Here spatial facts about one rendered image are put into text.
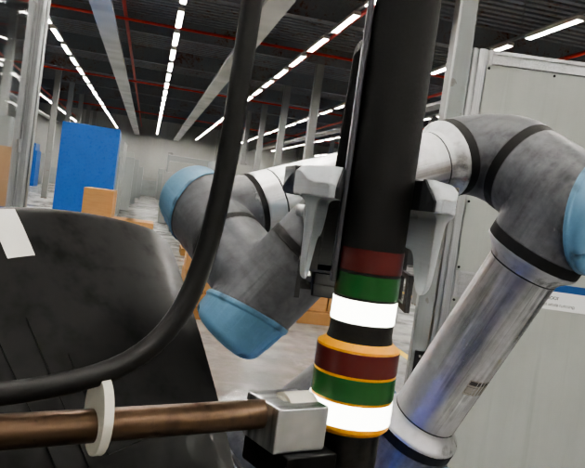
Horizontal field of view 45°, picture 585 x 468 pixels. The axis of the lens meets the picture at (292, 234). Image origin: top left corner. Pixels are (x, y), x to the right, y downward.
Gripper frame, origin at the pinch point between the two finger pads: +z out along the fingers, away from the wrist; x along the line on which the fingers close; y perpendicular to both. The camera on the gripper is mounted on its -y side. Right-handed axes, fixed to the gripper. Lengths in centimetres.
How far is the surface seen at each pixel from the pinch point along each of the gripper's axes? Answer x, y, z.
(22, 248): 18.3, 6.0, -4.1
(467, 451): -57, 71, -182
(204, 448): 7.0, 14.9, -2.9
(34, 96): 70, -14, -130
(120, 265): 14.0, 6.6, -8.0
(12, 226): 19.2, 4.9, -4.5
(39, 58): 70, -23, -130
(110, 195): 258, 28, -875
